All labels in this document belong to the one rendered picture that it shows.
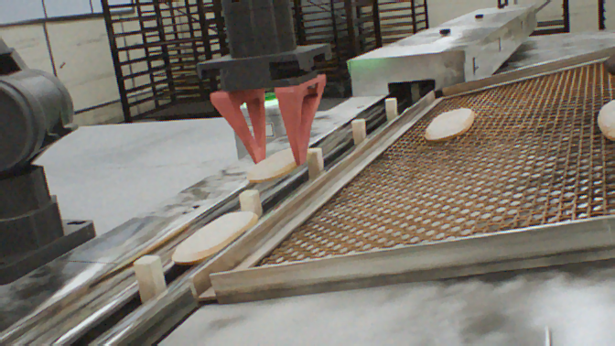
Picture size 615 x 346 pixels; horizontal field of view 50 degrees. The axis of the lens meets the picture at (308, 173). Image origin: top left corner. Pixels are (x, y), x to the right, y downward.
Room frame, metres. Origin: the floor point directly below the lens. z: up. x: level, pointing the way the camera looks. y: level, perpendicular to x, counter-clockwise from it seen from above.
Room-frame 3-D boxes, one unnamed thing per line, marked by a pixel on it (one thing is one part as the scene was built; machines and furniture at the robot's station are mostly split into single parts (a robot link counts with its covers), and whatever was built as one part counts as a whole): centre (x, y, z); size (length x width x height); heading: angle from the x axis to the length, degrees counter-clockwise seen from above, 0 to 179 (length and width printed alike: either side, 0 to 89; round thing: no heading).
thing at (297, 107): (0.57, 0.02, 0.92); 0.07 x 0.07 x 0.09; 65
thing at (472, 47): (1.55, -0.43, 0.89); 1.25 x 0.18 x 0.09; 155
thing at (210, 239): (0.47, 0.07, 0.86); 0.10 x 0.04 x 0.01; 155
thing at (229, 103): (0.58, 0.03, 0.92); 0.07 x 0.07 x 0.09; 65
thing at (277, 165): (0.58, 0.02, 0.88); 0.10 x 0.04 x 0.01; 155
